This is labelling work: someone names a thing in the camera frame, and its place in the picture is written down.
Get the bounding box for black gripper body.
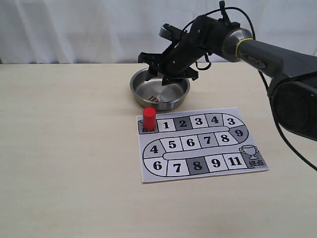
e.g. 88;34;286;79
138;38;211;81

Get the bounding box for wooden die black pips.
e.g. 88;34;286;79
147;96;159;103

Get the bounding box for red cylinder game piece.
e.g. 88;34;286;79
143;107;156;131

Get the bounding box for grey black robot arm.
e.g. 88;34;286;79
138;14;317;140

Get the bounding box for stainless steel round bowl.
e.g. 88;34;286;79
130;68;190;112

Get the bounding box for paper number game board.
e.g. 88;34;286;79
136;107;268;183

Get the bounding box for white backdrop curtain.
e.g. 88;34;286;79
0;0;317;64

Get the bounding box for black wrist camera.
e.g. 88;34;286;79
159;23;182;42

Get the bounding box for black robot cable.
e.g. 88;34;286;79
182;0;317;172

